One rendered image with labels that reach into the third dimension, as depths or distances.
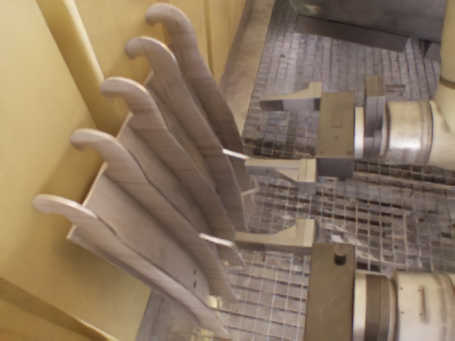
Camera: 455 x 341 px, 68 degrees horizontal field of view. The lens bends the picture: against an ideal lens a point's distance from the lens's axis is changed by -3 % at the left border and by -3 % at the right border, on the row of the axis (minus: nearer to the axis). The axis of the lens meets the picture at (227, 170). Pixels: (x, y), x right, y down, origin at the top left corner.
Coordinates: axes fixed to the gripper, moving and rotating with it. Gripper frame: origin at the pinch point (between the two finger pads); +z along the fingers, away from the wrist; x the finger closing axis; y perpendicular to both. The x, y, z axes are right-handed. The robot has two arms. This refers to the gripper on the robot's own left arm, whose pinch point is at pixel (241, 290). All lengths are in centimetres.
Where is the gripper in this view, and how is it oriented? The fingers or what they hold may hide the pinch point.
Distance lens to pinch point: 45.6
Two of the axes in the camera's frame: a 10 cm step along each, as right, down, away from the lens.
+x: -2.1, 8.1, -5.5
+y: -2.4, -5.8, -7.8
